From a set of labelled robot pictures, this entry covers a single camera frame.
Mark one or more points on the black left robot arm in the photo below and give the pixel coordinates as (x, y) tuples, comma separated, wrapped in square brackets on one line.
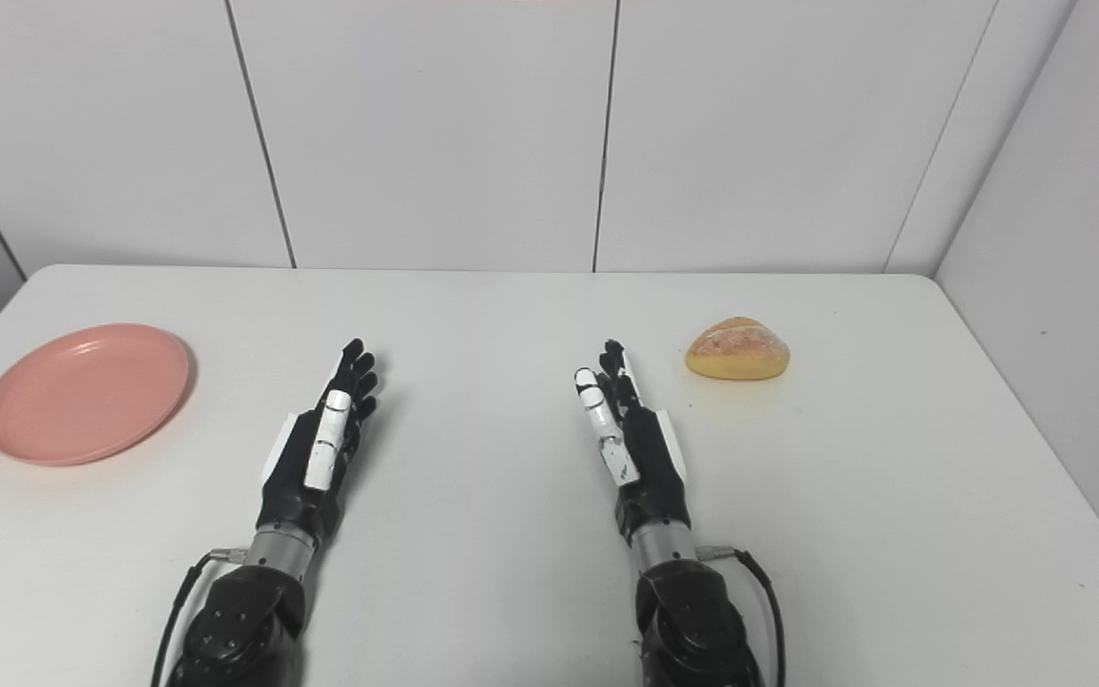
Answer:
[(235, 625)]

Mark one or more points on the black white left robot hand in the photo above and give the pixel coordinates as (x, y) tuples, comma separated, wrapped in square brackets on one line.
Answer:
[(287, 477)]

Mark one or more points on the golden bread roll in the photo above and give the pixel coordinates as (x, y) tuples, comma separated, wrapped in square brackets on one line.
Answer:
[(736, 351)]

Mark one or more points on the pink round plate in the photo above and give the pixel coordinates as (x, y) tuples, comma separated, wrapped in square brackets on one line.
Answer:
[(82, 393)]

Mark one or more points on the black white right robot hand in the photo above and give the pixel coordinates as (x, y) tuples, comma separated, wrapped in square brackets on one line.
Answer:
[(656, 472)]

